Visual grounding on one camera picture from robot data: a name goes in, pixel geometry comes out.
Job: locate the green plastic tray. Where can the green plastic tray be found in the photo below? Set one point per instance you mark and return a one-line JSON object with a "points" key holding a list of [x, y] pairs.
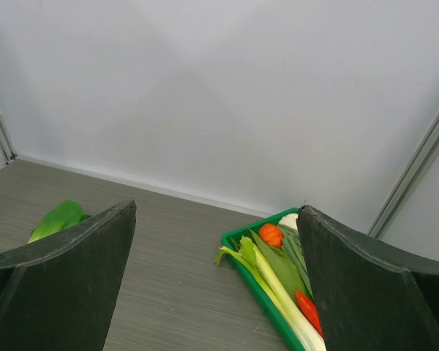
{"points": [[268, 308]]}

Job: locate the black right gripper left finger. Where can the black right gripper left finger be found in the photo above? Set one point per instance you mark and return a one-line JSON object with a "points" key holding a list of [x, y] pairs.
{"points": [[60, 292]]}

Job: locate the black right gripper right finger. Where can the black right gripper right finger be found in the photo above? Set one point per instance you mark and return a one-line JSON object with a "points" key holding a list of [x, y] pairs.
{"points": [[369, 295]]}

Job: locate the white radish toy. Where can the white radish toy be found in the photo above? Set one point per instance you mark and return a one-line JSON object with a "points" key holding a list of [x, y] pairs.
{"points": [[290, 220]]}

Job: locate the green long beans bundle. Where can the green long beans bundle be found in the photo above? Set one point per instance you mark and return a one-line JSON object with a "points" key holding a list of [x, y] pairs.
{"points": [[292, 246]]}

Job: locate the orange pumpkin toy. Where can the orange pumpkin toy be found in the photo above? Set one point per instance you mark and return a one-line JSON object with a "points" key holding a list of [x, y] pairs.
{"points": [[271, 235]]}

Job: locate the green bok choy toy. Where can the green bok choy toy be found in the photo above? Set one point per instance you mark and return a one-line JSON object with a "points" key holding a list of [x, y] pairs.
{"points": [[66, 214]]}

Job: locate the red chili pepper toy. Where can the red chili pepper toy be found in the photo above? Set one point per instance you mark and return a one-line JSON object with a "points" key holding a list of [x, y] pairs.
{"points": [[309, 310]]}

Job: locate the pale green leek toy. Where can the pale green leek toy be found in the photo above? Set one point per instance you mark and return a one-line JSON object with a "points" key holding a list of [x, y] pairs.
{"points": [[252, 258]]}

